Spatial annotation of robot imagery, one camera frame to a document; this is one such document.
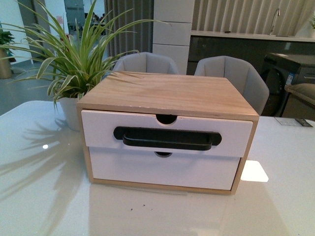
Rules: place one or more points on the black drawer handle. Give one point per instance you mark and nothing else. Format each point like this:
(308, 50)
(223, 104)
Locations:
(167, 138)

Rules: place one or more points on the white drawer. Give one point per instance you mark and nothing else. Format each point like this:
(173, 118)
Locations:
(176, 169)
(98, 127)

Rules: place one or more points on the wooden two-drawer cabinet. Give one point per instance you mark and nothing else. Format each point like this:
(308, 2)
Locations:
(168, 96)

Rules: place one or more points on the left grey chair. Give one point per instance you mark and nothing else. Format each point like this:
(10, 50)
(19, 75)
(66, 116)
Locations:
(146, 62)

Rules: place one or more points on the grey chair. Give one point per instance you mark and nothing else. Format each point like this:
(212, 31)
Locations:
(146, 62)
(241, 74)

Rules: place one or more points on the white plant pot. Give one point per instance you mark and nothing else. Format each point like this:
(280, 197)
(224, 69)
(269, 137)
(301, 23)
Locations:
(69, 108)

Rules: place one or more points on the right grey chair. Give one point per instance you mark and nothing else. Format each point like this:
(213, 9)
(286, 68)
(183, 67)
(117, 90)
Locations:
(241, 74)

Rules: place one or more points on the white pillar cabinet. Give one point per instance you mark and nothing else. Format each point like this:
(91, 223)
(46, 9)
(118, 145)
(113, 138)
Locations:
(172, 30)

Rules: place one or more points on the green spider plant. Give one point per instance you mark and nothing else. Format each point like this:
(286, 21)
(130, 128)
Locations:
(71, 66)

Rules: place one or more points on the grey kitchen counter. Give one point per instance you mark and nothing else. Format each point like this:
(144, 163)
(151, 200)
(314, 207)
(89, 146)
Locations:
(250, 47)

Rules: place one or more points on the dark washing machine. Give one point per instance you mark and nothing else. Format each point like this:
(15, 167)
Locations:
(280, 70)

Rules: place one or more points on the beige cushion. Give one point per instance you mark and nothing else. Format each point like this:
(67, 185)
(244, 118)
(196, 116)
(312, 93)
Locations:
(304, 91)

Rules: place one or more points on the silver faucet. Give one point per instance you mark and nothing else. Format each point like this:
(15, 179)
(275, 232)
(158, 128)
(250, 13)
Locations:
(277, 13)

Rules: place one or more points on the gold planter pot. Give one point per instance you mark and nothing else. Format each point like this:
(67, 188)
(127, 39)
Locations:
(5, 67)

